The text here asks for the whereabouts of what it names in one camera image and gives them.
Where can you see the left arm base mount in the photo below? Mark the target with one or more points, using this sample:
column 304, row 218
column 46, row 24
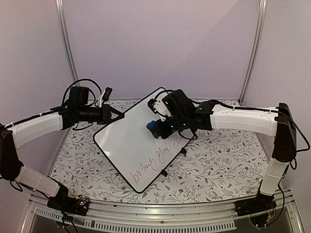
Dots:
column 74, row 205

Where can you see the right aluminium corner post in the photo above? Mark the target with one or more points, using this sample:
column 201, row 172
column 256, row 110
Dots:
column 254, row 50

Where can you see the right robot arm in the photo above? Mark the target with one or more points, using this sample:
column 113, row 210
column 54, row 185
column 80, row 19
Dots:
column 178, row 113

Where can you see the floral patterned table mat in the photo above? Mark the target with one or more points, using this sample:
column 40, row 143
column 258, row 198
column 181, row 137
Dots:
column 219, row 165

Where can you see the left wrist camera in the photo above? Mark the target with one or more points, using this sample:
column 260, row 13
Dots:
column 104, row 96

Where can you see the aluminium corner post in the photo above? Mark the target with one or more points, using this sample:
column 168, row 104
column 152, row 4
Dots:
column 65, row 38
column 254, row 50

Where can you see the front aluminium rail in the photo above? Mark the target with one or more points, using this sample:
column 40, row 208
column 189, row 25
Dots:
column 205, row 217

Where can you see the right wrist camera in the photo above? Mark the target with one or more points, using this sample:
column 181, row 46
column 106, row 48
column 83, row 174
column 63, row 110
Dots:
column 158, row 107

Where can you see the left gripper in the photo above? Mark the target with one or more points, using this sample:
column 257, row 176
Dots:
column 106, row 115

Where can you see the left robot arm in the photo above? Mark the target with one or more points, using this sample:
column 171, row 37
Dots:
column 73, row 109

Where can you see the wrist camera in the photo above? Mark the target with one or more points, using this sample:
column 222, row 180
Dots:
column 104, row 96
column 158, row 107

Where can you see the white whiteboard black frame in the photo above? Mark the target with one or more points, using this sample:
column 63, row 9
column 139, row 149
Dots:
column 132, row 149

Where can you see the blue whiteboard eraser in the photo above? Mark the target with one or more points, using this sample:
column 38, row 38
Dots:
column 152, row 127

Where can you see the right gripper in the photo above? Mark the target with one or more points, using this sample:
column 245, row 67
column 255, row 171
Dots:
column 164, row 133

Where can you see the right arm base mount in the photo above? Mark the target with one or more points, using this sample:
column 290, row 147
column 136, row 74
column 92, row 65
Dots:
column 261, row 209

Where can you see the left aluminium corner post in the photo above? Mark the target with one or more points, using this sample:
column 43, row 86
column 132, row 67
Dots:
column 65, row 38

